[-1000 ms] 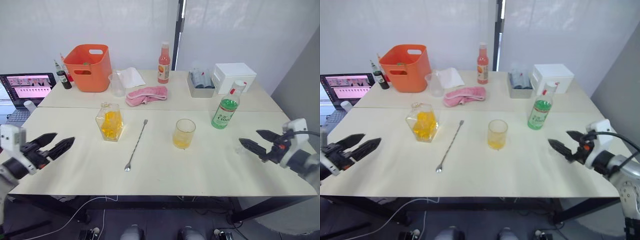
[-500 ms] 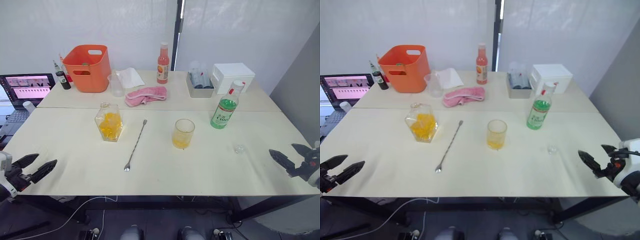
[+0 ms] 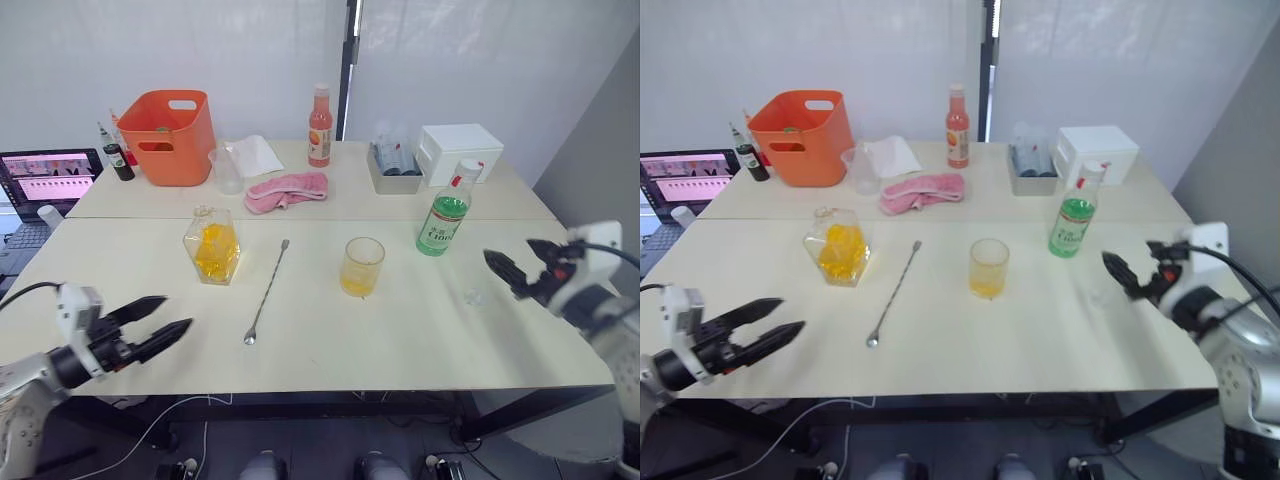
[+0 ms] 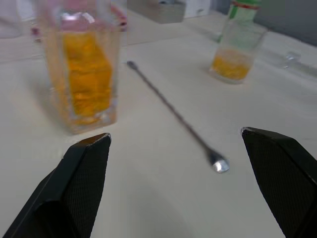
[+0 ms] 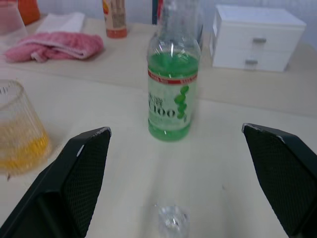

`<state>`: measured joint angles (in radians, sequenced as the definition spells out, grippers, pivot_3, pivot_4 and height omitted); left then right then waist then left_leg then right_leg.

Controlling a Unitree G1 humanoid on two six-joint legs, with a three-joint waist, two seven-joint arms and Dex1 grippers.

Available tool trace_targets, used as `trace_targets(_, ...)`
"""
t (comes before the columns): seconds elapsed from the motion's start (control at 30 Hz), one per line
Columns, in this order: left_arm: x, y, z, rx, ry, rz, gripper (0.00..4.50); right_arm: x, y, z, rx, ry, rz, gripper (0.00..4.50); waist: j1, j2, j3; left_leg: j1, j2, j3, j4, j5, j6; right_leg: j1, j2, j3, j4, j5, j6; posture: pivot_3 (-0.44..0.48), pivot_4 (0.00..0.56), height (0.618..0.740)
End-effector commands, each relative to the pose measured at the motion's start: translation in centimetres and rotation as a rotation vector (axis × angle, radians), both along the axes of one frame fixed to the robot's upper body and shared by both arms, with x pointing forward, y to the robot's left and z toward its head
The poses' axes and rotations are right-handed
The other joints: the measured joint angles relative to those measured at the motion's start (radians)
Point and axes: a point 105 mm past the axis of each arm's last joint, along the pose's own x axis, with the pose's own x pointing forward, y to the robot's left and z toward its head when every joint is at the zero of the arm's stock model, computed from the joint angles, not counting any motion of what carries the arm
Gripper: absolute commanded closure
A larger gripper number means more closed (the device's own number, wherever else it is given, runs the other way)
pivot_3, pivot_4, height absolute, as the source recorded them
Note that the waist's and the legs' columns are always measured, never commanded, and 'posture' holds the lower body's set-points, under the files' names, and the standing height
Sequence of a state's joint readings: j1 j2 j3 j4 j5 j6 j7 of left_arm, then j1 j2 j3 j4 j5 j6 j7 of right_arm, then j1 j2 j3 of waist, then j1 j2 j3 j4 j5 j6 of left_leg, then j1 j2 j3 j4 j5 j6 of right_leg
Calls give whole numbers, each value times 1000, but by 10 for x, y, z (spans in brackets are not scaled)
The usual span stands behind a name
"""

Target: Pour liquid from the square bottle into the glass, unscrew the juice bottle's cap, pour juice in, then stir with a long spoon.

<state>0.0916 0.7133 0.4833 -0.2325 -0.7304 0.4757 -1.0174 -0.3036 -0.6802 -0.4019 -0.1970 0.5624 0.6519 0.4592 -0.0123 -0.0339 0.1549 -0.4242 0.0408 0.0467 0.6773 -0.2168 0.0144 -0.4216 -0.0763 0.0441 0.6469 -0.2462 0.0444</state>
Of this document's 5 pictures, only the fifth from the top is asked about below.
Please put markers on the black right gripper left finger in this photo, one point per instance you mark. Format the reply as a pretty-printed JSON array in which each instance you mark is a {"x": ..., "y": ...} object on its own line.
[{"x": 62, "y": 183}]

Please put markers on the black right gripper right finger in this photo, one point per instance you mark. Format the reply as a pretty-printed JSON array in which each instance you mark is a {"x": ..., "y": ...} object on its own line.
[{"x": 284, "y": 178}]

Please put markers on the ribbed glass with yellow liquid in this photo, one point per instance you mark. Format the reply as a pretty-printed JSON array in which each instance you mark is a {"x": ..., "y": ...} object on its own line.
[{"x": 18, "y": 131}]

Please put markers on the clear bottle with green liquid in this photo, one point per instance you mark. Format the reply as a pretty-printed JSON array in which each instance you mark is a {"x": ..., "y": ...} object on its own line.
[{"x": 172, "y": 89}]

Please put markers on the orange and white tube bottle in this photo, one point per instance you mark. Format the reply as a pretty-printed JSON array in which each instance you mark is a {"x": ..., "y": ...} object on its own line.
[{"x": 115, "y": 18}]

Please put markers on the small clear glass stopper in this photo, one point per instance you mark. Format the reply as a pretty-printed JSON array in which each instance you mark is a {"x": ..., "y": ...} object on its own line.
[{"x": 173, "y": 220}]

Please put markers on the pink towel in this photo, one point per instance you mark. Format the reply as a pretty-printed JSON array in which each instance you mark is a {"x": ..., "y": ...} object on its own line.
[{"x": 55, "y": 47}]

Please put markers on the white two-drawer box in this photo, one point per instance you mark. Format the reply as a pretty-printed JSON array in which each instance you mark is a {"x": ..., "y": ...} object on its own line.
[{"x": 255, "y": 39}]

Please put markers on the white towel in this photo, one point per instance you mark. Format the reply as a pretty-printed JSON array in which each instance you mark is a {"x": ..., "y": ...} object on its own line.
[{"x": 63, "y": 22}]

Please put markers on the clear pink-tinted cup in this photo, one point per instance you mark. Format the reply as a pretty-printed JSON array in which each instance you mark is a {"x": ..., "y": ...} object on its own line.
[{"x": 10, "y": 18}]

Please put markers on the orange container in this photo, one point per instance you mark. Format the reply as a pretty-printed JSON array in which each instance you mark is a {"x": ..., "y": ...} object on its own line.
[{"x": 28, "y": 11}]

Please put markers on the tall clear plastic container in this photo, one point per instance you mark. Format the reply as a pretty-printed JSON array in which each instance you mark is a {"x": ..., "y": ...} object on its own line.
[{"x": 180, "y": 17}]

